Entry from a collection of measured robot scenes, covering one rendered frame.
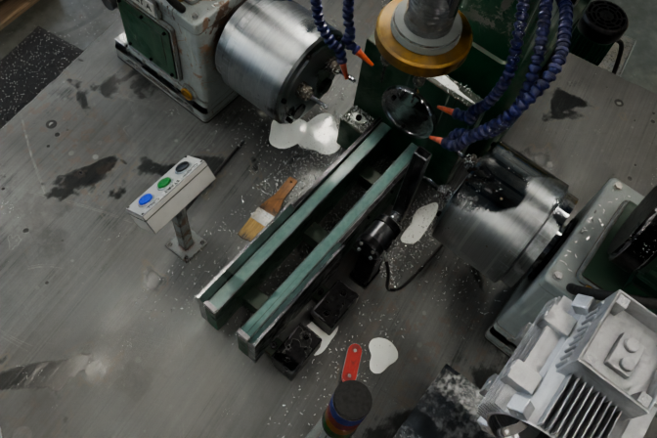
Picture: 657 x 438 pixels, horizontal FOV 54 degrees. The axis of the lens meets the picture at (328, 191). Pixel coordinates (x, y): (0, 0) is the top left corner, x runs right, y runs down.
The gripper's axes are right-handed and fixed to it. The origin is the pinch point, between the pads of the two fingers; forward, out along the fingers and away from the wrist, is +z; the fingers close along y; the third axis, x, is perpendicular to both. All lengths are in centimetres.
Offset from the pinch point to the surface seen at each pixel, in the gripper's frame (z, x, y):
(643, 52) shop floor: 204, 164, 18
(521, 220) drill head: 26.3, 25.9, 19.3
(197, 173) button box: -5, 30, 75
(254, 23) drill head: 28, 26, 88
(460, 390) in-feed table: -2.2, 45.8, 8.6
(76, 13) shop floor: 43, 145, 222
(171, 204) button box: -13, 30, 74
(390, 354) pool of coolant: -3, 57, 24
